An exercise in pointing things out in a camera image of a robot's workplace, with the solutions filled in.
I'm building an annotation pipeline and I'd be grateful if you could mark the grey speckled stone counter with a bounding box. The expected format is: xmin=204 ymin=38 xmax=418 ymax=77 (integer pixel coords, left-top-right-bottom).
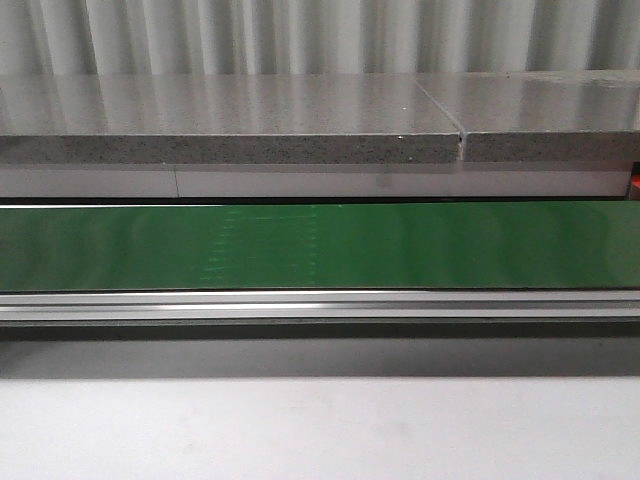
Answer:
xmin=0 ymin=69 xmax=640 ymax=200

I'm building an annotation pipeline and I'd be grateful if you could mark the green conveyor belt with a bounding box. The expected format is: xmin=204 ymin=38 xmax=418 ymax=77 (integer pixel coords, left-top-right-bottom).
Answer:
xmin=1 ymin=200 xmax=639 ymax=292

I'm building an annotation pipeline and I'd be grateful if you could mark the orange object at right edge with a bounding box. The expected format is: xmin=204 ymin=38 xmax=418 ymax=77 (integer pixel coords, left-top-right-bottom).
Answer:
xmin=627 ymin=162 xmax=640 ymax=201

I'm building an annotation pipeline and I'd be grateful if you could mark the grey pleated curtain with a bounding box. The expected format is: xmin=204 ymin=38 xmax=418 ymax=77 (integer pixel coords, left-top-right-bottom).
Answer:
xmin=1 ymin=1 xmax=639 ymax=75

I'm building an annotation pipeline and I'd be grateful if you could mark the aluminium conveyor frame rail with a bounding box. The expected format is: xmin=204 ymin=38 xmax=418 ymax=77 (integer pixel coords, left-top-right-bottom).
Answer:
xmin=1 ymin=290 xmax=639 ymax=341

